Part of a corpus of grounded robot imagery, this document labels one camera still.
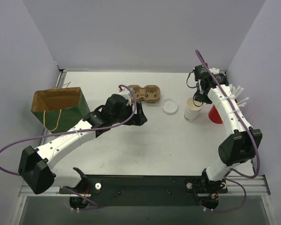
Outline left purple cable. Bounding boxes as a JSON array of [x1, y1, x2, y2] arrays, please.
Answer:
[[0, 84, 138, 175]]

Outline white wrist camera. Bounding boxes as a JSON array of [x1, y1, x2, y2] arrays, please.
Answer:
[[209, 67, 226, 75], [118, 87, 132, 105]]

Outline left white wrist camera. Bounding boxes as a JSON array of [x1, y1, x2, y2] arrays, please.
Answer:
[[118, 87, 132, 105]]

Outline white wrapped straws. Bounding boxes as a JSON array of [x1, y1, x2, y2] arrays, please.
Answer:
[[229, 84, 249, 108]]

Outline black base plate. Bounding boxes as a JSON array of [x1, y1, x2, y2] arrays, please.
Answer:
[[59, 175, 228, 208]]

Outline red cup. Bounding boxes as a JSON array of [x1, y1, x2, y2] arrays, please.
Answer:
[[208, 105, 223, 124]]

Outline green paper bag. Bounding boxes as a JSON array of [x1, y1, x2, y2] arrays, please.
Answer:
[[31, 87, 90, 134]]

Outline clear plastic lid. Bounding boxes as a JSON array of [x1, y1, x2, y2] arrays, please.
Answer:
[[162, 98, 178, 115]]

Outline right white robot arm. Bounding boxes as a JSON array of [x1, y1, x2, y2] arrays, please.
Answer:
[[192, 65, 262, 181]]

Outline white paper cups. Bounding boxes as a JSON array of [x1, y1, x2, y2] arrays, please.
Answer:
[[184, 97, 202, 121]]

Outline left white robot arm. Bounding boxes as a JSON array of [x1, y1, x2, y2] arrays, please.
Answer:
[[18, 94, 147, 195]]

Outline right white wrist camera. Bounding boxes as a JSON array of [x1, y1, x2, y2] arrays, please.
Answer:
[[209, 67, 226, 75]]

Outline aluminium rail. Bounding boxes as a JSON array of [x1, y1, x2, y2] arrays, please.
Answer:
[[18, 176, 271, 197]]

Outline brown cardboard cup carrier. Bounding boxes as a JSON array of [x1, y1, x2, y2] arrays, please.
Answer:
[[128, 85, 161, 103]]

